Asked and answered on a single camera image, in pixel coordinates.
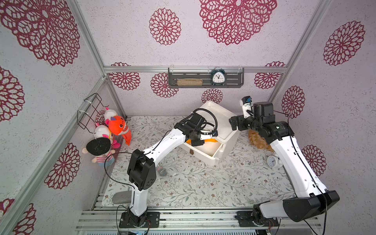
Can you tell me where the grey oval sponge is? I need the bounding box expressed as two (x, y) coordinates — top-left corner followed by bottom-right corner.
(112, 191), (133, 205)

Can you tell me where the brown teddy bear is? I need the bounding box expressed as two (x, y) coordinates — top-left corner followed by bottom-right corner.
(248, 130), (275, 152)

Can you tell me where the orange microphone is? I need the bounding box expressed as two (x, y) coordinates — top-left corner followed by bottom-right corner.
(185, 137), (218, 145)

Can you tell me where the black haired plush doll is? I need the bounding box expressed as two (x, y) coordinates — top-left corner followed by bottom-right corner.
(82, 137), (116, 167)

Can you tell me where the glitter silver microphone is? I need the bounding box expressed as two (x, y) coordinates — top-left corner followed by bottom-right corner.
(156, 165), (167, 177)

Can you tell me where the pink white plush doll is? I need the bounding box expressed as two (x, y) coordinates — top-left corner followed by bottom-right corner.
(94, 107), (121, 149)

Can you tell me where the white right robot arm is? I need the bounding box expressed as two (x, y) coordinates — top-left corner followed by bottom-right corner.
(229, 97), (340, 226)

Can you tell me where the dark grey wall shelf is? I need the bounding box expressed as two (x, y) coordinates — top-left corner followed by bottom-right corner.
(167, 67), (244, 88)

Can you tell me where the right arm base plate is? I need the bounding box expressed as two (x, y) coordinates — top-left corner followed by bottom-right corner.
(235, 205), (280, 227)

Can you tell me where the white alarm clock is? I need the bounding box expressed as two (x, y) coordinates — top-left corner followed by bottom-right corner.
(267, 153), (284, 170)

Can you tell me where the black wire basket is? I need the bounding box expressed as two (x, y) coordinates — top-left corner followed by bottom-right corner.
(76, 93), (108, 134)

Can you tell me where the red orange plush fish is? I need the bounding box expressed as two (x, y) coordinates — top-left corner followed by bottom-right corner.
(108, 116), (132, 146)

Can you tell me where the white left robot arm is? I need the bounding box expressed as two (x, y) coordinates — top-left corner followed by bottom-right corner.
(105, 108), (218, 219)

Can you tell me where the green alarm clock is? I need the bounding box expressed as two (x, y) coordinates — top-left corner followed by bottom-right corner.
(211, 69), (226, 86)

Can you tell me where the white three-drawer cabinet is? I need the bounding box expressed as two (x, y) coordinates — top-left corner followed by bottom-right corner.
(180, 101), (240, 166)

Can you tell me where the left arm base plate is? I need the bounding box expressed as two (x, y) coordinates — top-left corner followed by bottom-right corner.
(119, 210), (160, 229)

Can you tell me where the floral table mat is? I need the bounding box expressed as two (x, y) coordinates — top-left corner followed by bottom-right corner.
(100, 116), (295, 207)

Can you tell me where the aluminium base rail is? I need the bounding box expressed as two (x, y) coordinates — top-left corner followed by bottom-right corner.
(73, 207), (323, 234)

